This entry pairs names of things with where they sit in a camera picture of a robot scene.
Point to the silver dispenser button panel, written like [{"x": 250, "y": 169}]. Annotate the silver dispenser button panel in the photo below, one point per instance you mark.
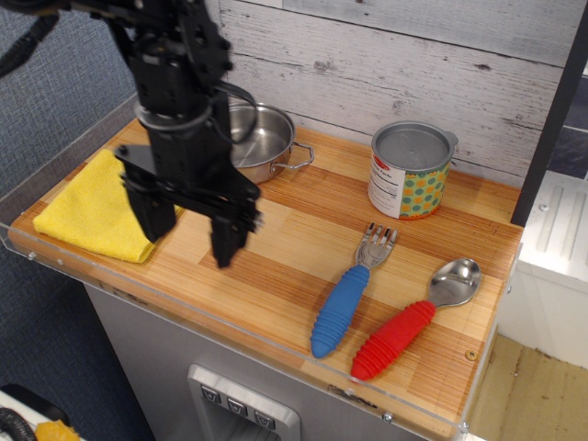
[{"x": 239, "y": 406}]

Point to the red handled spoon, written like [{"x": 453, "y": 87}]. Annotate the red handled spoon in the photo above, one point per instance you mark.
[{"x": 454, "y": 284}]

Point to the white cabinet at right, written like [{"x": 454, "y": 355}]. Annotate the white cabinet at right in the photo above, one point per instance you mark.
[{"x": 545, "y": 304}]

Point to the clear acrylic table guard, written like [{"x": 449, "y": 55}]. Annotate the clear acrylic table guard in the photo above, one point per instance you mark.
[{"x": 179, "y": 323}]

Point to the toy food can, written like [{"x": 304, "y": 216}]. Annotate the toy food can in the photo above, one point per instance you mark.
[{"x": 410, "y": 164}]

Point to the blue handled fork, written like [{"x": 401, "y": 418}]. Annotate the blue handled fork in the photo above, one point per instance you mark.
[{"x": 336, "y": 314}]

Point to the yellow object at corner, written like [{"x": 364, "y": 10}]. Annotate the yellow object at corner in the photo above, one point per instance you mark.
[{"x": 55, "y": 431}]

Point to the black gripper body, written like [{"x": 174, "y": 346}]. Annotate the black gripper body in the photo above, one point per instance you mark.
[{"x": 189, "y": 159}]

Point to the small steel pot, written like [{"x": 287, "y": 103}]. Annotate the small steel pot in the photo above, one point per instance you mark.
[{"x": 270, "y": 147}]

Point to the yellow cloth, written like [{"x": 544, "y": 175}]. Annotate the yellow cloth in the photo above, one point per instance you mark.
[{"x": 93, "y": 213}]

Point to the black vertical frame post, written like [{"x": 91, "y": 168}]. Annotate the black vertical frame post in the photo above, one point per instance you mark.
[{"x": 565, "y": 93}]

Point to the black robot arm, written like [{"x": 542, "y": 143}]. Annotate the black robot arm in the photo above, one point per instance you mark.
[{"x": 178, "y": 60}]

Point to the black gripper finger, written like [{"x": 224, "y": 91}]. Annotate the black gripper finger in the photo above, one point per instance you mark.
[
  {"x": 154, "y": 213},
  {"x": 227, "y": 237}
]

